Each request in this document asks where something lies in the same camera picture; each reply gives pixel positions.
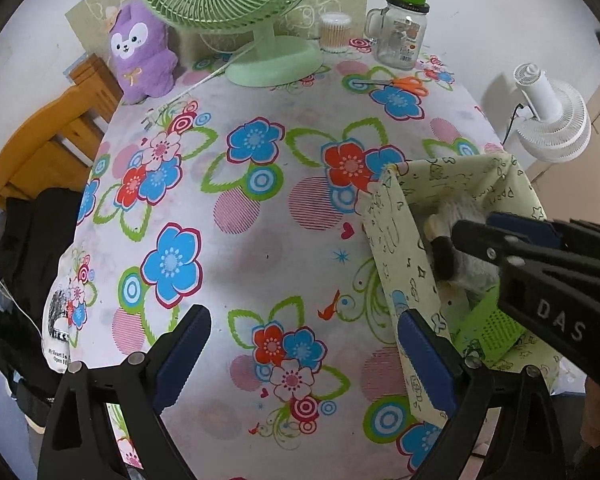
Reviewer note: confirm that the orange scissors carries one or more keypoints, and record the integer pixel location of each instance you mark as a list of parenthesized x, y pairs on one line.
[(410, 86)]

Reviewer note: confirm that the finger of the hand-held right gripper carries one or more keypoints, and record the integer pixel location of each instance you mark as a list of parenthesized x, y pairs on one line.
[(480, 240), (525, 230)]

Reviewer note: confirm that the white standing fan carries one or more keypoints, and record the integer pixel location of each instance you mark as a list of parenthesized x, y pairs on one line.
[(555, 120)]

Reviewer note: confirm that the black bag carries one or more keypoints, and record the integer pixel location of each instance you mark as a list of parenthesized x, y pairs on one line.
[(10, 360)]

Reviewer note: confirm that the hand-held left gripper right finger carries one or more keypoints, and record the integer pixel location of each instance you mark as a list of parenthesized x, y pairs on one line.
[(427, 365)]

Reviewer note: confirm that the floral tablecloth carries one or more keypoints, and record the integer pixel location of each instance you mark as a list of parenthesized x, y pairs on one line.
[(280, 260)]

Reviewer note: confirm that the cartoon-print fabric storage box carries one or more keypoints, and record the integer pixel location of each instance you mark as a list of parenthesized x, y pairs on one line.
[(395, 240)]

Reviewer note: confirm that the green perforated plastic disc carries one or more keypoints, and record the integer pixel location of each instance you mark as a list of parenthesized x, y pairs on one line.
[(495, 330)]

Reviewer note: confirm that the cotton swab jar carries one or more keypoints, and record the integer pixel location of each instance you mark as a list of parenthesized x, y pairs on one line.
[(336, 35)]

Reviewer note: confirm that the wooden bed headboard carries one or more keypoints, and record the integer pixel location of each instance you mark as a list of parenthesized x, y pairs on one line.
[(40, 160)]

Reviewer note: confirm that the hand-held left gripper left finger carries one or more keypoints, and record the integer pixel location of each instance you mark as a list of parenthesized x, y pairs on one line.
[(180, 360)]

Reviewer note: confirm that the purple plush toy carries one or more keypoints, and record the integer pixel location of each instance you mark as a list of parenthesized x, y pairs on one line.
[(140, 70)]

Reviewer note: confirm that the glass mug jar green lid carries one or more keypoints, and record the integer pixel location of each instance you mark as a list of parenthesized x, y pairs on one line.
[(397, 40)]

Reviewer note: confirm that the white printed bag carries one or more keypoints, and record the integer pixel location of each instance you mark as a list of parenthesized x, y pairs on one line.
[(57, 320)]

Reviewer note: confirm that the green desk fan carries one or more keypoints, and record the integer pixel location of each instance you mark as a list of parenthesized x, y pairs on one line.
[(275, 67)]

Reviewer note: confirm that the black clothing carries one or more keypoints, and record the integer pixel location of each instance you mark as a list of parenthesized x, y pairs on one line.
[(30, 240)]

